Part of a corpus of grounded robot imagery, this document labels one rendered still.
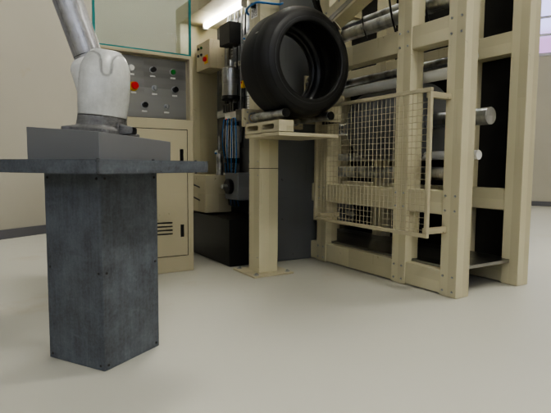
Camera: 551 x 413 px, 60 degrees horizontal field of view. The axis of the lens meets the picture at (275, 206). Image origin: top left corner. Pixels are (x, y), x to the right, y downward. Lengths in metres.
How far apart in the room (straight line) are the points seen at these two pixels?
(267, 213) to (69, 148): 1.51
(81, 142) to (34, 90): 3.39
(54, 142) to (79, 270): 0.40
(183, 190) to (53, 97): 2.39
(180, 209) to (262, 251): 0.54
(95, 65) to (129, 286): 0.71
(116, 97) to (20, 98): 3.20
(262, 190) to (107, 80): 1.38
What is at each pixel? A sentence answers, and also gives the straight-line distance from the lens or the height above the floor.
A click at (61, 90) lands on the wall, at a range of 5.07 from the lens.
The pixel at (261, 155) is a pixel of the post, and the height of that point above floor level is 0.69.
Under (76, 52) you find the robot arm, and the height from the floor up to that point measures 1.03.
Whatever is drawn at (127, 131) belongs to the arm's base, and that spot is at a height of 0.74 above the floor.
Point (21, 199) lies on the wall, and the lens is 4.77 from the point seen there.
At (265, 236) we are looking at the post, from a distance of 2.82.
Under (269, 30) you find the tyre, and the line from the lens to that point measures 2.47.
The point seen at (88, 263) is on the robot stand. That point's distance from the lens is 1.60.
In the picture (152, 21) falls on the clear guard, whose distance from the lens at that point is 2.98.
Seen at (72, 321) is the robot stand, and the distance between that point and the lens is 1.70.
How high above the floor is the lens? 0.64
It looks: 5 degrees down
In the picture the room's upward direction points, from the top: straight up
